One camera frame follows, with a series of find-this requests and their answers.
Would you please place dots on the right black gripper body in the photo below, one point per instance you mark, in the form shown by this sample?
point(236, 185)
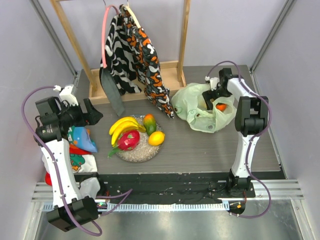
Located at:
point(210, 94)

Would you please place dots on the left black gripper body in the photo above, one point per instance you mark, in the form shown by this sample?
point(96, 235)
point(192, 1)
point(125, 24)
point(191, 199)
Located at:
point(73, 116)

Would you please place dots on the orange fake orange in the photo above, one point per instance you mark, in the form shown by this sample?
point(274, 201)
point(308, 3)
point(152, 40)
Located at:
point(221, 106)

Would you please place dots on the green avocado print plastic bag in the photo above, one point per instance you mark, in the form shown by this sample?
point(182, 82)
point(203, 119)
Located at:
point(189, 105)

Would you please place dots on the yellow fake banana bunch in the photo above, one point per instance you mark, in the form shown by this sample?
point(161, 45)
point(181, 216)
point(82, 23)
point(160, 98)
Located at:
point(123, 125)

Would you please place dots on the red fake dragon fruit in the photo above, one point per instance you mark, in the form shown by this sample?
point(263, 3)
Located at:
point(126, 142)

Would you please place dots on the green red fake mango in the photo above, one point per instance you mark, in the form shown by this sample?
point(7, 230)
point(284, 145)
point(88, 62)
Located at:
point(149, 124)

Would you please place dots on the yellow fake lemon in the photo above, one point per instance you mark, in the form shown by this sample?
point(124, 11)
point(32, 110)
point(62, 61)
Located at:
point(156, 138)

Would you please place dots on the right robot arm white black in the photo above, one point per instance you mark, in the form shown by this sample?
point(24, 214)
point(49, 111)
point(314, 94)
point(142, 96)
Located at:
point(251, 120)

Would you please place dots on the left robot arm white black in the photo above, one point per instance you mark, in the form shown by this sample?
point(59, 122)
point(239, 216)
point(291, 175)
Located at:
point(74, 205)

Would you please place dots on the colourful cartoon print cloth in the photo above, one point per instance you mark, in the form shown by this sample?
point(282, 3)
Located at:
point(81, 149)

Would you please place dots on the glass plate with rice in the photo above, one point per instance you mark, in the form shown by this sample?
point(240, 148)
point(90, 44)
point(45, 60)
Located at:
point(143, 152)

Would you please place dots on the black white zebra garment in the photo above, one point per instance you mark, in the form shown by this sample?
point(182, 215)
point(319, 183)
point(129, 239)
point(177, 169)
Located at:
point(119, 77)

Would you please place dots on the orange grey camouflage garment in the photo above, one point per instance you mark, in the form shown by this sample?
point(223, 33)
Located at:
point(147, 64)

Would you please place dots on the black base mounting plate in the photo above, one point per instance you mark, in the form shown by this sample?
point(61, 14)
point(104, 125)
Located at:
point(173, 188)

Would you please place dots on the pink clothes hanger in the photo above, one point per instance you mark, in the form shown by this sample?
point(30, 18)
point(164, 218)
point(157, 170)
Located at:
point(103, 32)

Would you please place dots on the wooden clothes hanger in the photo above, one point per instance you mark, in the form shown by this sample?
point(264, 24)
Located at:
point(133, 16)

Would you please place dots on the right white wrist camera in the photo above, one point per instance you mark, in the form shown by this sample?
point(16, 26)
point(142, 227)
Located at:
point(213, 82)

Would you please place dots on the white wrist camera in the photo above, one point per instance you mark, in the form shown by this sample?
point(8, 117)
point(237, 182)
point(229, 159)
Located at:
point(67, 94)
point(213, 82)

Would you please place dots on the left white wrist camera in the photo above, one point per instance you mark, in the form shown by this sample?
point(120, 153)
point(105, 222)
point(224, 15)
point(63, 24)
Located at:
point(67, 94)

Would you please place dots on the white slotted cable duct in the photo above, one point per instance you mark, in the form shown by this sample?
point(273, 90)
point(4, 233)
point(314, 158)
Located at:
point(106, 206)

